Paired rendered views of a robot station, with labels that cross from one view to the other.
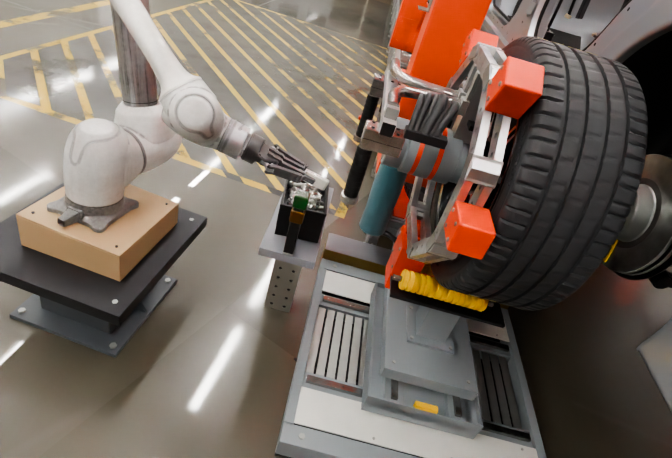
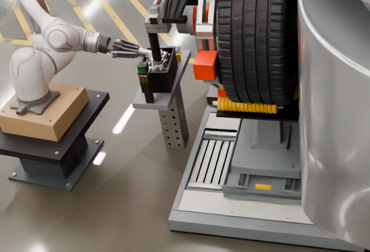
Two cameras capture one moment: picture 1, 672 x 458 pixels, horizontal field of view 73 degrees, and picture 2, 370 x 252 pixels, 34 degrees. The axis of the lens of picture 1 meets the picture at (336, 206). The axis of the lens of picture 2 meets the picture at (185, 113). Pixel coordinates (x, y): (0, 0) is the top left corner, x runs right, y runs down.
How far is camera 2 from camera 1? 146 cm
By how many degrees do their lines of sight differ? 19
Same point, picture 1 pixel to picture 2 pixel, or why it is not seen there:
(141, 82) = not seen: hidden behind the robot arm
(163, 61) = (37, 15)
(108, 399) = (70, 213)
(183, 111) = (51, 40)
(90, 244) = (36, 122)
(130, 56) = not seen: hidden behind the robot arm
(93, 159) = (24, 72)
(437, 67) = not seen: outside the picture
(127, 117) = (38, 41)
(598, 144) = (254, 1)
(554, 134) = (228, 3)
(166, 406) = (103, 213)
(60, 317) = (36, 174)
